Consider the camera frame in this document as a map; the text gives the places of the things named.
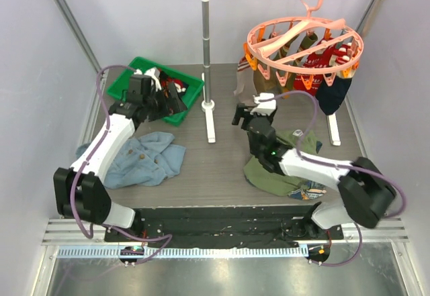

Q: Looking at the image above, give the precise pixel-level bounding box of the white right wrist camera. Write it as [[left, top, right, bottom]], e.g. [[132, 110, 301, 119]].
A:
[[251, 93, 277, 115]]

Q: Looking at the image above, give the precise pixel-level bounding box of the beige grey sock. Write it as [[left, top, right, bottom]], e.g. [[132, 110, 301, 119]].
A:
[[234, 57, 257, 106]]

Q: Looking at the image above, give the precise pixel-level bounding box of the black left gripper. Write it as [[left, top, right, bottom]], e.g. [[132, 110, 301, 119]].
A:
[[142, 82, 185, 122]]

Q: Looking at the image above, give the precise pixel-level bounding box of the tan ribbed sock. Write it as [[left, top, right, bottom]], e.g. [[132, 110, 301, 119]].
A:
[[253, 70, 277, 94]]

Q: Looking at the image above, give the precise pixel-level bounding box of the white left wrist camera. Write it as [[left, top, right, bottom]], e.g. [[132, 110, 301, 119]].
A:
[[133, 67, 162, 91]]

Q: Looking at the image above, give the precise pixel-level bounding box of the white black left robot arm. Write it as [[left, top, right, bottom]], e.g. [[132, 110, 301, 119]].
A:
[[53, 70, 187, 242]]

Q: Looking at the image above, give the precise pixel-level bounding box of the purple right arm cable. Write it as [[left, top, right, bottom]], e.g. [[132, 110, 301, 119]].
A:
[[268, 91, 407, 266]]

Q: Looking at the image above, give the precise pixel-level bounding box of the navy cream cuff sock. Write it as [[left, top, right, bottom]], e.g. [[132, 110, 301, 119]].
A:
[[316, 77, 352, 115]]

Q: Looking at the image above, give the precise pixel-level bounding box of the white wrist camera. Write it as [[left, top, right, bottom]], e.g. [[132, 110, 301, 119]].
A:
[[133, 67, 162, 91], [251, 93, 277, 115]]

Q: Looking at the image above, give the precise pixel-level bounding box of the green plastic tray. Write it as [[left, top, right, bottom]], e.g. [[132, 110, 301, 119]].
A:
[[105, 56, 204, 126]]

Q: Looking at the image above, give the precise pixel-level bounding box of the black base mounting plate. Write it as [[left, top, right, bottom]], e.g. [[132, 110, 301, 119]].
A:
[[103, 203, 345, 250]]

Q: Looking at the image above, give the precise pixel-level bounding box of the light blue denim shirt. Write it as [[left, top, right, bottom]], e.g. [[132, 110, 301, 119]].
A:
[[75, 131, 187, 189]]

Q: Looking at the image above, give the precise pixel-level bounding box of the pink round clip hanger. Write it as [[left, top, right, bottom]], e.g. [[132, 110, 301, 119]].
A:
[[243, 0, 364, 89]]

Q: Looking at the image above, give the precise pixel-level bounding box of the white slotted cable duct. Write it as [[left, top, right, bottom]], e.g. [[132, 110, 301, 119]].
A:
[[57, 244, 308, 259]]

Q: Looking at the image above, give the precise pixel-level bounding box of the red white sock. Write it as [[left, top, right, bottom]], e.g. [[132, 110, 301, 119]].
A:
[[294, 42, 353, 96]]

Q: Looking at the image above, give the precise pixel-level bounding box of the green crumpled garment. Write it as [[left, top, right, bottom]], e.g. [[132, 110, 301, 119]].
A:
[[243, 130, 327, 200]]

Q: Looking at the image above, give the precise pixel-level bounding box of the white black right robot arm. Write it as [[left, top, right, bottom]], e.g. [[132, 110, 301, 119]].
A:
[[232, 103, 396, 239]]

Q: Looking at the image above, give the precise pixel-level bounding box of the olive yellow toe sock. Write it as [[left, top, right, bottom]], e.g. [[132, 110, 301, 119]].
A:
[[268, 30, 337, 99]]

